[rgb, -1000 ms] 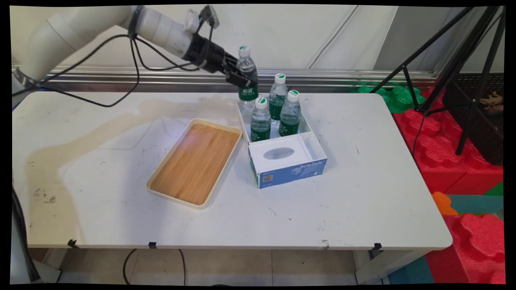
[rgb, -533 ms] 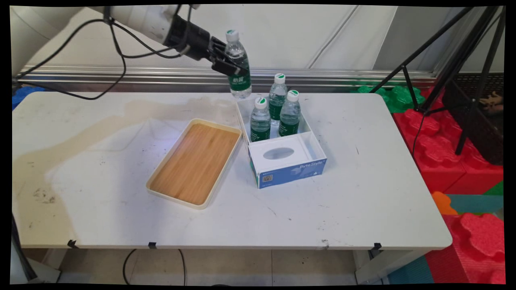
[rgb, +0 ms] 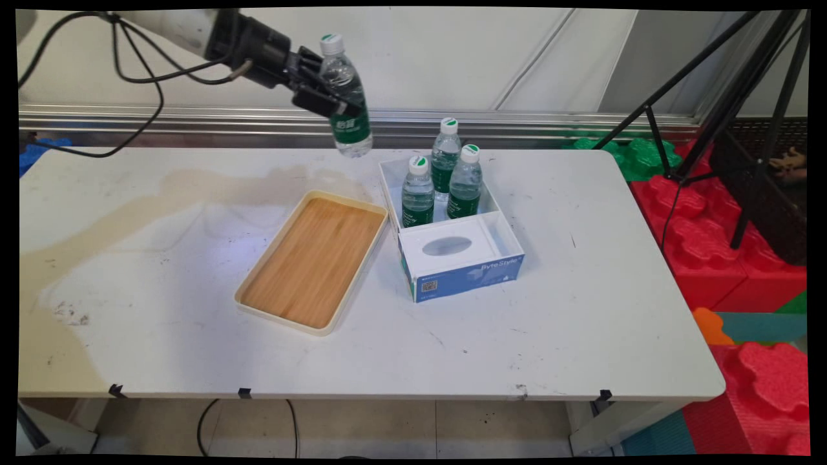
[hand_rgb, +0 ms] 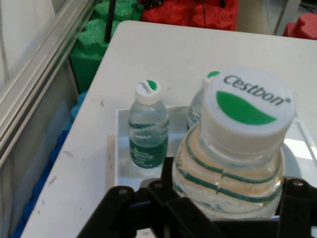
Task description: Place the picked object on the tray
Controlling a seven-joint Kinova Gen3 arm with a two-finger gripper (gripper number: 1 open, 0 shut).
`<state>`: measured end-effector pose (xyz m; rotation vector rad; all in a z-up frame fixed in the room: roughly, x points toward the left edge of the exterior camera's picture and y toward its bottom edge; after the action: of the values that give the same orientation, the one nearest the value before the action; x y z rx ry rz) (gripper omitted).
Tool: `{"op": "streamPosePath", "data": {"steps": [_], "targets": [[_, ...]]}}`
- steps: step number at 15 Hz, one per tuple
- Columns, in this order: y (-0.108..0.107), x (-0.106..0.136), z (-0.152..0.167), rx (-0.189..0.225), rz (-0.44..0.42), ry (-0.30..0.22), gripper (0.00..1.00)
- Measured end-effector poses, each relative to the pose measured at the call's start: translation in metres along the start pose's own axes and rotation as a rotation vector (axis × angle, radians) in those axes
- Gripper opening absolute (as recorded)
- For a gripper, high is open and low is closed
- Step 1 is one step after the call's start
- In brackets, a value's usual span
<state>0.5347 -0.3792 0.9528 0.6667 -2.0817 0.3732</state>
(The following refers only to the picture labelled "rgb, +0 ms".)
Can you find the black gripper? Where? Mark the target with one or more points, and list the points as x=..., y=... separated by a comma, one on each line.
x=258, y=51

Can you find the green label water bottle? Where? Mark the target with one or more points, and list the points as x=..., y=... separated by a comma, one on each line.
x=444, y=158
x=464, y=190
x=418, y=197
x=352, y=132

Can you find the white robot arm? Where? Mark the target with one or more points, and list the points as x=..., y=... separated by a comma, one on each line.
x=174, y=26

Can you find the bamboo tray with cream rim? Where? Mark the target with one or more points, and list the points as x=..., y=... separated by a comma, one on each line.
x=313, y=261

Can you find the white blue cardboard box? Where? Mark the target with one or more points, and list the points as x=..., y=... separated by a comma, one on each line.
x=465, y=270

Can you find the blue foam block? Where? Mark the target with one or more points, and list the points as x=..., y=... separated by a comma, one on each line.
x=35, y=154

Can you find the black tape piece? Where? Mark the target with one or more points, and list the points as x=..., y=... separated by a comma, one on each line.
x=116, y=391
x=244, y=393
x=604, y=397

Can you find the green foam block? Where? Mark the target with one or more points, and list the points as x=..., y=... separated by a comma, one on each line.
x=646, y=155

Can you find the black tripod stand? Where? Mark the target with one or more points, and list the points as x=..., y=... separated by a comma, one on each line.
x=733, y=110

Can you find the large red foam block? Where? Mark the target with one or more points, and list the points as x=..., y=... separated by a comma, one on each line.
x=707, y=252

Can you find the white table leg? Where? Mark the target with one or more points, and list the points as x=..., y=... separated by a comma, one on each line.
x=55, y=429
x=614, y=426

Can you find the orange foam piece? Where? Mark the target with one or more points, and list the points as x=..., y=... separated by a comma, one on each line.
x=709, y=326

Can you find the black mesh basket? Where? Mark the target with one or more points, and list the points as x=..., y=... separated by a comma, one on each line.
x=769, y=206

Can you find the brown toy figure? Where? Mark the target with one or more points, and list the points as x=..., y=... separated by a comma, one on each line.
x=789, y=163

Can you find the blue floor mat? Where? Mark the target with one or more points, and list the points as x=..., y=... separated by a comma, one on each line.
x=659, y=436

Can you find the teal foam mat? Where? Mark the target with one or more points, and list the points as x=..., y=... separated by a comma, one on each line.
x=765, y=326

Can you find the red foam puzzle piece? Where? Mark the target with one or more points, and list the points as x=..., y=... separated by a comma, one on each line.
x=762, y=394

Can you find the aluminium wall rail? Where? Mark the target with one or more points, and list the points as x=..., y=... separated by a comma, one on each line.
x=452, y=119

